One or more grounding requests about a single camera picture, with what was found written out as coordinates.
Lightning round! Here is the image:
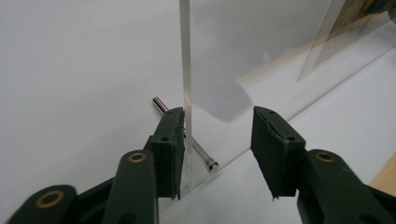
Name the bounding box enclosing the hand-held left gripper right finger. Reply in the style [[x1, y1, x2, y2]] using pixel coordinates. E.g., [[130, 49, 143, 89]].
[[249, 105, 308, 201]]

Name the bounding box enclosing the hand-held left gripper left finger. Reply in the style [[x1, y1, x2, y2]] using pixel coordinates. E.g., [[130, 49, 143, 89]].
[[144, 106, 187, 201]]

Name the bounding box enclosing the shiny metal standoff pin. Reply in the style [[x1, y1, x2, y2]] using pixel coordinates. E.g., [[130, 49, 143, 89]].
[[151, 96, 220, 174]]

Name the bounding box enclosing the clear acrylic panel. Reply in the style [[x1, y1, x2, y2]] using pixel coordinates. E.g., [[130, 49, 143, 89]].
[[178, 0, 396, 191]]

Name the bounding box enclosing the photo print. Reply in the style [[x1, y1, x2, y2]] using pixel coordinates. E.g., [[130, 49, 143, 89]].
[[297, 0, 396, 83]]

